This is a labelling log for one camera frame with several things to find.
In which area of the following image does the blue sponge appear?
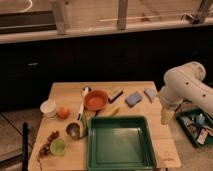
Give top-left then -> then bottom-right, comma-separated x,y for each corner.
125,92 -> 142,107

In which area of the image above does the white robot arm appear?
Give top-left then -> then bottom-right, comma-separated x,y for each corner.
159,62 -> 213,125

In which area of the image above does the green plastic tray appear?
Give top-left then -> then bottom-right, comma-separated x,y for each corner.
87,116 -> 157,171

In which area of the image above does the light blue cloth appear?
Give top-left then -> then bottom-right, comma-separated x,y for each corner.
144,88 -> 157,103

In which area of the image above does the green bin with items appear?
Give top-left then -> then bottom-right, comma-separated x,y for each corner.
176,109 -> 213,148

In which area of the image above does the yellow banana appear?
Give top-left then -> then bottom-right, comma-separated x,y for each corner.
98,104 -> 119,117

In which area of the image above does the orange bowl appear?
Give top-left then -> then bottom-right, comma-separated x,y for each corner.
84,90 -> 108,111

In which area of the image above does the green utensil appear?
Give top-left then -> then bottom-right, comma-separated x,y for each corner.
81,112 -> 88,138

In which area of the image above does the metal measuring cup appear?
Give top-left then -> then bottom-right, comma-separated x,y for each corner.
66,123 -> 80,139

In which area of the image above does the orange fruit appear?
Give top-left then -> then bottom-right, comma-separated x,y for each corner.
57,107 -> 70,119

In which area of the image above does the small green cup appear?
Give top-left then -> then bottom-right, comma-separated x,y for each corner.
50,138 -> 66,156

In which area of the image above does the white cup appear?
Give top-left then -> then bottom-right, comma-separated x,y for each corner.
40,99 -> 56,118

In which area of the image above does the bunch of red grapes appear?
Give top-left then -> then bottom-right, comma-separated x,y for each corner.
37,131 -> 59,160

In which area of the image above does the black pole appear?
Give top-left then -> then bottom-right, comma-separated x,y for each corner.
22,122 -> 29,171

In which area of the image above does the white handled utensil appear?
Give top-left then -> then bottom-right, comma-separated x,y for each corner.
77,86 -> 91,121

